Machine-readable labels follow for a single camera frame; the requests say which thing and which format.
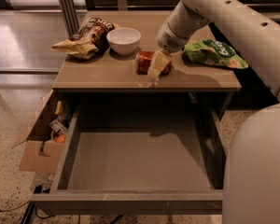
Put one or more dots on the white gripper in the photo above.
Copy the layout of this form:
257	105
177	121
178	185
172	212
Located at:
167	39

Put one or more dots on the red coke can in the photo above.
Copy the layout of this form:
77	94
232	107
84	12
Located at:
143	61

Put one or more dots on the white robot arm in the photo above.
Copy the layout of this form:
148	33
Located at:
251	188

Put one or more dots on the grey cabinet with top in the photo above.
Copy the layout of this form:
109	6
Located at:
112	72

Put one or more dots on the open grey top drawer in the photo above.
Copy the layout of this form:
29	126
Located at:
168	163

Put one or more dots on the white ceramic bowl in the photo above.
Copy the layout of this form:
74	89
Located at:
124	40

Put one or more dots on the green chip bag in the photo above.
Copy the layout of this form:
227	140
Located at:
214	53

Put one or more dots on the brown chip bag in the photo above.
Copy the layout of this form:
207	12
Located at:
89	41

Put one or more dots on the cardboard box with items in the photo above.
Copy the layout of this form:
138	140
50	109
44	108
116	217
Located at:
44	134

